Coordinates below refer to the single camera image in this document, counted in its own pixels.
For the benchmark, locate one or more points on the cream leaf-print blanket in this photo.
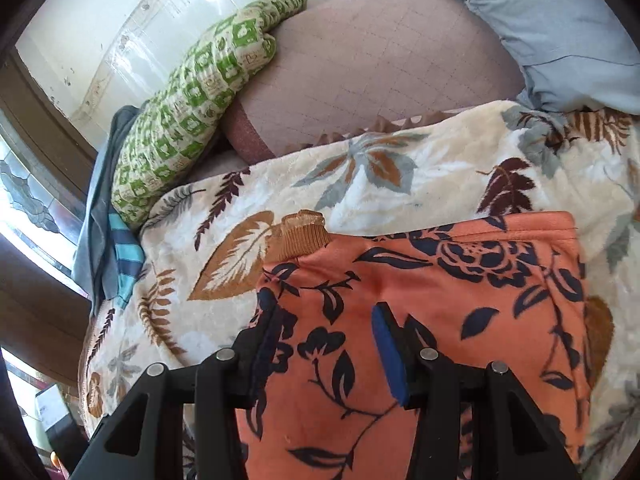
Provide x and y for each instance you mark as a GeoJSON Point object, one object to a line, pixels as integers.
{"type": "Point", "coordinates": [390, 185]}

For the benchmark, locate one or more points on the green patterned pillow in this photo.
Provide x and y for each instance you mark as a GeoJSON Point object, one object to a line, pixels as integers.
{"type": "Point", "coordinates": [190, 110]}

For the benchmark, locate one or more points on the blue striped cloth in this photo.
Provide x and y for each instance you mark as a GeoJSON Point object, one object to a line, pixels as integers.
{"type": "Point", "coordinates": [100, 185]}

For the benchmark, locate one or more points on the dark box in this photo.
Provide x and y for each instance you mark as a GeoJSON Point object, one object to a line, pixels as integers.
{"type": "Point", "coordinates": [57, 415]}

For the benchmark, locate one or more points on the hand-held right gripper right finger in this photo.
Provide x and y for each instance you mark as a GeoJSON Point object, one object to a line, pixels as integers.
{"type": "Point", "coordinates": [387, 355]}

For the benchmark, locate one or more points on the teal striped cloth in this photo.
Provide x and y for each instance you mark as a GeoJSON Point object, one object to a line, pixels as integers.
{"type": "Point", "coordinates": [125, 255]}

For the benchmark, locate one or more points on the stained glass window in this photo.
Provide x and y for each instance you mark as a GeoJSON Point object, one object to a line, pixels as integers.
{"type": "Point", "coordinates": [35, 195]}

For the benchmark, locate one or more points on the orange floral garment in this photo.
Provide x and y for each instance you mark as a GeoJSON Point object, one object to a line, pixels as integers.
{"type": "Point", "coordinates": [475, 300]}

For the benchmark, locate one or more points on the pink quilted cushion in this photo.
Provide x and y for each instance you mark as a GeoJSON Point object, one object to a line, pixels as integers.
{"type": "Point", "coordinates": [380, 70]}

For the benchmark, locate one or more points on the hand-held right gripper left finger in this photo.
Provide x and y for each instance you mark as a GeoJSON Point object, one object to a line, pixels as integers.
{"type": "Point", "coordinates": [265, 340]}

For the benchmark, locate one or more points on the brown ribbed cloth tab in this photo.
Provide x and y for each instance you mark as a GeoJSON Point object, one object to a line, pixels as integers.
{"type": "Point", "coordinates": [300, 237]}

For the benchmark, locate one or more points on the light blue pillow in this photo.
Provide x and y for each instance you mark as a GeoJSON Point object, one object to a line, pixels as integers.
{"type": "Point", "coordinates": [565, 25]}

